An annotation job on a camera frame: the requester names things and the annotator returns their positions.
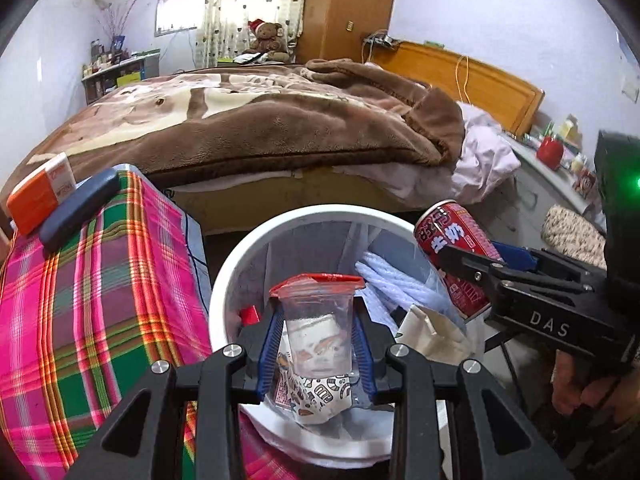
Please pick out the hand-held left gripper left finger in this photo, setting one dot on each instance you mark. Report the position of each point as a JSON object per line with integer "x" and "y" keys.
{"x": 267, "y": 355}

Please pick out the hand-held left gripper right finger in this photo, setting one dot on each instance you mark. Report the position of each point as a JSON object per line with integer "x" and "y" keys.
{"x": 362, "y": 355}

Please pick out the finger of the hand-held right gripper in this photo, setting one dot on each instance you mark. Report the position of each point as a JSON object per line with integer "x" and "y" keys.
{"x": 517, "y": 256}
{"x": 470, "y": 270}

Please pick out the red drink can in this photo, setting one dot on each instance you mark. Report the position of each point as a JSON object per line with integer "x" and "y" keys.
{"x": 450, "y": 240}

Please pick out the clear red-lid jelly cup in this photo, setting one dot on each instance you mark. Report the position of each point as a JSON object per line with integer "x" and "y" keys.
{"x": 315, "y": 320}

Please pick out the patterned white packet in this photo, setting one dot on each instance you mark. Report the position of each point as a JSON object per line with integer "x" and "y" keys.
{"x": 315, "y": 400}

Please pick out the white ribbed foam sheet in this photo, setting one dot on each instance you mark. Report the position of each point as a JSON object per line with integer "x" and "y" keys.
{"x": 395, "y": 280}

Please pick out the white round waste bin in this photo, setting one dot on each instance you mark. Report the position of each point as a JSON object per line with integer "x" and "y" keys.
{"x": 280, "y": 222}

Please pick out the person's right hand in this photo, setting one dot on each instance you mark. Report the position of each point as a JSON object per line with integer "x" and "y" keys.
{"x": 580, "y": 385}

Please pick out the floral cushion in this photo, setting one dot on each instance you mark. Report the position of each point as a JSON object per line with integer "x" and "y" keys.
{"x": 572, "y": 235}

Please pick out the grey nightstand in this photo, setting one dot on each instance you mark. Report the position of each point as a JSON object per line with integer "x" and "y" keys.
{"x": 540, "y": 195}

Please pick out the printed tin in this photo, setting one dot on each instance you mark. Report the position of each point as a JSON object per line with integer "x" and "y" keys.
{"x": 586, "y": 183}

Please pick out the pale pink bed sheet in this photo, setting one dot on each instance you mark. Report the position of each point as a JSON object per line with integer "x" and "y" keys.
{"x": 485, "y": 155}

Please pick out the beige bed base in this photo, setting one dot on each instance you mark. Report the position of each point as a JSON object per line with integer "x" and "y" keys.
{"x": 300, "y": 195}

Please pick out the wooden headboard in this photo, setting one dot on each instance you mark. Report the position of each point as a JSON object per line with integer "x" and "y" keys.
{"x": 500, "y": 85}

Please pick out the pink green plaid tablecloth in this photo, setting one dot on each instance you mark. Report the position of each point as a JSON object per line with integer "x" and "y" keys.
{"x": 75, "y": 320}

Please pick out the brown fleece blanket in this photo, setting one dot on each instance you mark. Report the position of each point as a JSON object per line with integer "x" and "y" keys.
{"x": 250, "y": 125}

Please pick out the dark blue glasses case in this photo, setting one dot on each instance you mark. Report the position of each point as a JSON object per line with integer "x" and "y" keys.
{"x": 80, "y": 207}

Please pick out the orange and white box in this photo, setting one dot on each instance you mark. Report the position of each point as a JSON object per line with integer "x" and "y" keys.
{"x": 37, "y": 195}

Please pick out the wooden wardrobe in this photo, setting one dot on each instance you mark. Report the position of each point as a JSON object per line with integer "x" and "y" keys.
{"x": 350, "y": 5}

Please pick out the brown teddy bear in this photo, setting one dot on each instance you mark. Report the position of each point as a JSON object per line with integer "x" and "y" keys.
{"x": 267, "y": 39}

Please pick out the cluttered desk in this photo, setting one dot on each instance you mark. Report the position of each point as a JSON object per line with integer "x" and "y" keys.
{"x": 120, "y": 75}

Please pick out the small window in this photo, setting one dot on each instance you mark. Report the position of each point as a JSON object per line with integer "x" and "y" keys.
{"x": 177, "y": 12}

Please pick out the vase of bare branches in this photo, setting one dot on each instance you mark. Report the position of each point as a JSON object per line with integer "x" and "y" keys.
{"x": 117, "y": 25}

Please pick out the white wall socket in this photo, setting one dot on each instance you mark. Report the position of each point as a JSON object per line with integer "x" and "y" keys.
{"x": 631, "y": 89}

